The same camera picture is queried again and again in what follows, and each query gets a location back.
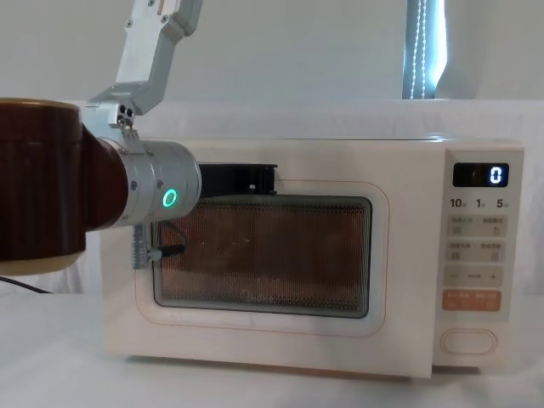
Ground white curtain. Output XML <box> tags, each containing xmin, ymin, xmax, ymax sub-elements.
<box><xmin>0</xmin><ymin>0</ymin><xmax>544</xmax><ymax>103</ymax></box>

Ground thin dark gripper cable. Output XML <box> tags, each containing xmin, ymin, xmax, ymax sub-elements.
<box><xmin>149</xmin><ymin>220</ymin><xmax>189</xmax><ymax>261</ymax></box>

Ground oven control panel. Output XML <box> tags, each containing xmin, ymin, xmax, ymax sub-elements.
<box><xmin>432</xmin><ymin>146</ymin><xmax>525</xmax><ymax>369</ymax></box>

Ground black power cable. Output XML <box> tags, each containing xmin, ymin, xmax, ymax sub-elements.
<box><xmin>0</xmin><ymin>275</ymin><xmax>54</xmax><ymax>296</ymax></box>

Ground white bead chain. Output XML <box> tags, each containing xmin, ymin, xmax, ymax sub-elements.
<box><xmin>408</xmin><ymin>0</ymin><xmax>428</xmax><ymax>101</ymax></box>

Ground cream oven door with window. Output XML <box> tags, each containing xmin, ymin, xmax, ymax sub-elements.
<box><xmin>99</xmin><ymin>139</ymin><xmax>448</xmax><ymax>381</ymax></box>

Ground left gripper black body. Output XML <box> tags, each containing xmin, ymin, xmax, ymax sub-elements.
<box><xmin>197</xmin><ymin>162</ymin><xmax>280</xmax><ymax>200</ymax></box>

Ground cream microwave oven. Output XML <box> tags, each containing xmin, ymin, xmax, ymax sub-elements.
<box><xmin>98</xmin><ymin>136</ymin><xmax>526</xmax><ymax>381</ymax></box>

